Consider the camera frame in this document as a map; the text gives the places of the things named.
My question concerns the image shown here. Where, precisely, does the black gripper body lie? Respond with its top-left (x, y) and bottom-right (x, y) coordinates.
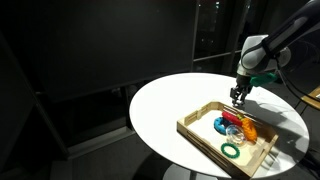
top-left (234, 74), bottom-right (253, 96)

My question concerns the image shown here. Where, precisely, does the wooden tray box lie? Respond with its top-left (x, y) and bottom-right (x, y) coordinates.
top-left (176, 100), bottom-right (280, 180)

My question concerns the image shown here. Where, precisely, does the wooden side table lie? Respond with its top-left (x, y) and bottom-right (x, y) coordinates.
top-left (301, 85), bottom-right (320, 112)

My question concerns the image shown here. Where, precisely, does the grey board stand base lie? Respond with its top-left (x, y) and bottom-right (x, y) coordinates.
top-left (66, 125), bottom-right (136, 158)

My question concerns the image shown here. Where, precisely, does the large black panel board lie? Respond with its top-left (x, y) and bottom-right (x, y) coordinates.
top-left (0, 0), bottom-right (198, 104)

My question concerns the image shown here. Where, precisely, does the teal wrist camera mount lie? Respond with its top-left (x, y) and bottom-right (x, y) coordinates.
top-left (249, 72), bottom-right (278, 88)

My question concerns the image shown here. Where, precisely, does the red toy ring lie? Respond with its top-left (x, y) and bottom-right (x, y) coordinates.
top-left (221, 110), bottom-right (244, 127)

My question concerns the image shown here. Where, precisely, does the blue toy ring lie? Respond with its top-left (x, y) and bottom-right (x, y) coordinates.
top-left (213, 116), bottom-right (231, 135)

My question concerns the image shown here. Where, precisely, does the orange toy ring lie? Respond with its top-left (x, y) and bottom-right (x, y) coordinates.
top-left (241, 117), bottom-right (259, 144)

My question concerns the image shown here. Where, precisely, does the horizontal metal frame bar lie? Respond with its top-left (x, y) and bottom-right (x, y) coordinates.
top-left (193, 49), bottom-right (242, 63)

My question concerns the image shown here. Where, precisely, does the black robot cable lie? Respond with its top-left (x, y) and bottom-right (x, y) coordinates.
top-left (275, 63), bottom-right (320, 103)

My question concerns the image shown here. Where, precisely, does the green toy ring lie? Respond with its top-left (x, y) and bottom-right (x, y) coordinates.
top-left (220, 142), bottom-right (241, 160)

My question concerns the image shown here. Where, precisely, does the vertical metal frame post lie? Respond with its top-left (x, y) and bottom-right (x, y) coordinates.
top-left (190, 0), bottom-right (201, 73)

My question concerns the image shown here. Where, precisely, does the round table pedestal base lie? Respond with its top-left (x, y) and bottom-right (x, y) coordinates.
top-left (162, 162), bottom-right (221, 180)

